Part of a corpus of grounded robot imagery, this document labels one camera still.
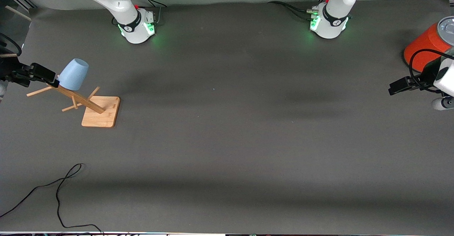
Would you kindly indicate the orange cylindrical container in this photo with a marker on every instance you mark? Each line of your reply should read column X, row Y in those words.
column 427, row 48

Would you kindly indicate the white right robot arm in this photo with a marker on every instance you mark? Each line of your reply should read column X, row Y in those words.
column 117, row 2

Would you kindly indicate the wooden mug tree stand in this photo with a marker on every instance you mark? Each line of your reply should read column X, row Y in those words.
column 101, row 112

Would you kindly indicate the light blue plastic cup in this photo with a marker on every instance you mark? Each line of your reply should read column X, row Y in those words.
column 74, row 74

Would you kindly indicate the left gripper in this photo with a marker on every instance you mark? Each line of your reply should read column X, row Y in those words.
column 426, row 75

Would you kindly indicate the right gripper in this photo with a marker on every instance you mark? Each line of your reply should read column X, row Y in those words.
column 10, row 68

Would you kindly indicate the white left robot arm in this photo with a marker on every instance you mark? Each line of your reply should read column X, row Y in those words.
column 333, row 12

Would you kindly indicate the thin wooden slat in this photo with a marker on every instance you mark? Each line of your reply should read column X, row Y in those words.
column 17, row 12

